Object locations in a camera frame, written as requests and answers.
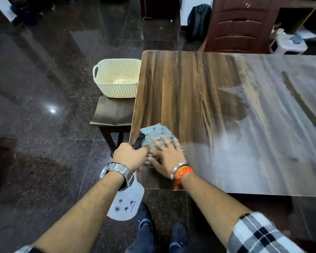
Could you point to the person's right hand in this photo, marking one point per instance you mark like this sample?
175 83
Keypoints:
168 158

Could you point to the person's left hand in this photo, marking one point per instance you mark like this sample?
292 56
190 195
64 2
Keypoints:
127 156

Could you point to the person's right thumb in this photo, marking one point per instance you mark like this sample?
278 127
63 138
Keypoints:
154 162

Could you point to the person's right little finger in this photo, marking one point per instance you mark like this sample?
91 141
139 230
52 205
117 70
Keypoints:
183 150

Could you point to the person's right middle finger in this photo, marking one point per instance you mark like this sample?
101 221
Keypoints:
166 143

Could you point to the grey cleaning cloth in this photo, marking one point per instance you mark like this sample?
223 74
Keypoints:
155 134

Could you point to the white spray bottle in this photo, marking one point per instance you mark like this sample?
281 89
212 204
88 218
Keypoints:
126 197

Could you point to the person's right forearm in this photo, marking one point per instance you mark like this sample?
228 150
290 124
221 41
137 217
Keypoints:
213 205

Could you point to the person's left forearm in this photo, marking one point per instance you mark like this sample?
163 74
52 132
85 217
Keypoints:
84 216

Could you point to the silver bangle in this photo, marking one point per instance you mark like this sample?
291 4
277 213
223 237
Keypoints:
177 169

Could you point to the orange thread wristband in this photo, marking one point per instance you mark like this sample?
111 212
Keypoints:
181 174

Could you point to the silver wristwatch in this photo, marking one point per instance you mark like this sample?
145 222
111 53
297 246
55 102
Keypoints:
119 171

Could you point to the wooden table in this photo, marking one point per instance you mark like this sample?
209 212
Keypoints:
226 115

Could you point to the dark blue clog shoe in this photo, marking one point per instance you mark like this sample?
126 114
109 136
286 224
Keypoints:
144 217
179 234

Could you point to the dark wooden stool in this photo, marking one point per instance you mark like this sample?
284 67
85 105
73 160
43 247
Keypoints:
113 113

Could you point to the person's blue jeans legs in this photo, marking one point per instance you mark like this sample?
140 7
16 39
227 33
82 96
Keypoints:
150 241

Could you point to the cream plastic basket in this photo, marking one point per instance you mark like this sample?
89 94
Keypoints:
117 77

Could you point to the plaid shirt sleeve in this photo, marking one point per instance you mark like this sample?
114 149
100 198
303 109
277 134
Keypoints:
260 234

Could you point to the black backpack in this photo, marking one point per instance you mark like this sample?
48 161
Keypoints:
198 22

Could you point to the white plastic stool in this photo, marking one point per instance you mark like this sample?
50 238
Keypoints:
288 43

